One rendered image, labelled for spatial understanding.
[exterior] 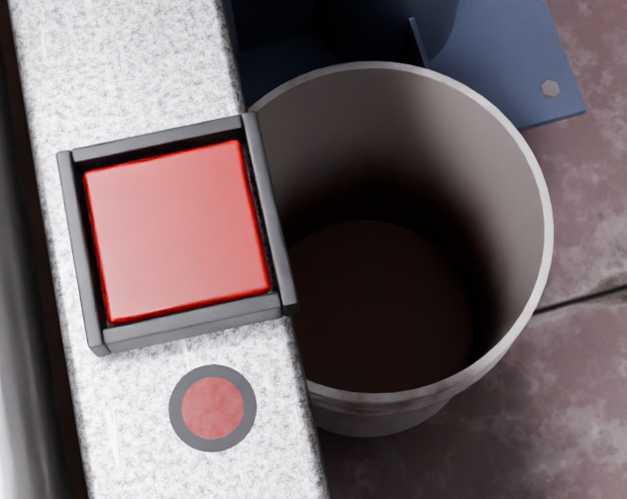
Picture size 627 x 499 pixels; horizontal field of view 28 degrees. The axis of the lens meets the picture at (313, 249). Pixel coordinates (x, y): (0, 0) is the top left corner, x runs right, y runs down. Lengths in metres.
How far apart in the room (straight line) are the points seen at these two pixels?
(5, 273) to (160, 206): 0.06
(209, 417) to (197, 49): 0.14
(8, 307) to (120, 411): 0.06
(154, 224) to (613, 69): 1.12
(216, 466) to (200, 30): 0.17
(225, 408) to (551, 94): 1.07
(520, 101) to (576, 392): 0.35
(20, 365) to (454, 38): 1.10
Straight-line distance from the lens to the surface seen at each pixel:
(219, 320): 0.44
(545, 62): 1.51
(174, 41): 0.50
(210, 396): 0.45
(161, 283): 0.45
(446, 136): 1.17
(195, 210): 0.46
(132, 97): 0.49
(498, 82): 1.49
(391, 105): 1.15
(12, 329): 0.47
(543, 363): 1.40
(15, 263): 0.48
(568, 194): 1.46
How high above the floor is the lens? 1.36
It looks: 73 degrees down
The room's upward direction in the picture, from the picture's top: 4 degrees counter-clockwise
